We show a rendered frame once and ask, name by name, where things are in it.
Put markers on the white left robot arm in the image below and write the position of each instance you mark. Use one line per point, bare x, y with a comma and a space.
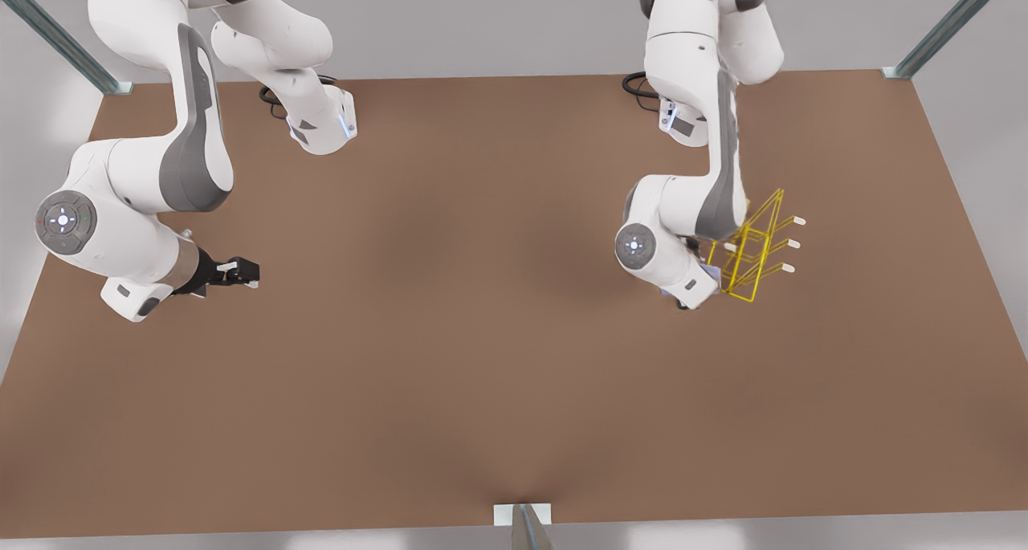
691, 205

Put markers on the silver frame post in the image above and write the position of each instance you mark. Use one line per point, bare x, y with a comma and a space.
948, 28
56, 34
526, 526

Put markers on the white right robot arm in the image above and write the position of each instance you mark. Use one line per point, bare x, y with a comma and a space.
128, 173

